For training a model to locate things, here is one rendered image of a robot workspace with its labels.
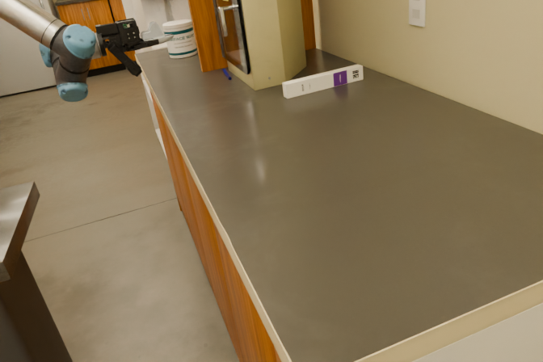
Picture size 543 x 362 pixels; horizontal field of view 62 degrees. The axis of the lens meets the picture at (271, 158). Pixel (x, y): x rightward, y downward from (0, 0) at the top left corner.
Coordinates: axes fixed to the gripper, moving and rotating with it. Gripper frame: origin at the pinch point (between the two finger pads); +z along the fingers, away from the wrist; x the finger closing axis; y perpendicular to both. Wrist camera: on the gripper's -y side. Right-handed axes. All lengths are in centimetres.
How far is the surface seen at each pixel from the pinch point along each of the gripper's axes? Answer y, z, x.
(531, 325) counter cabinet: -28, 26, -109
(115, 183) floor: -114, -38, 154
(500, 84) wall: -14, 66, -63
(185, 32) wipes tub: -10, 15, 64
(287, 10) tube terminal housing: 1.9, 38.8, -0.2
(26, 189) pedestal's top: -20, -43, -37
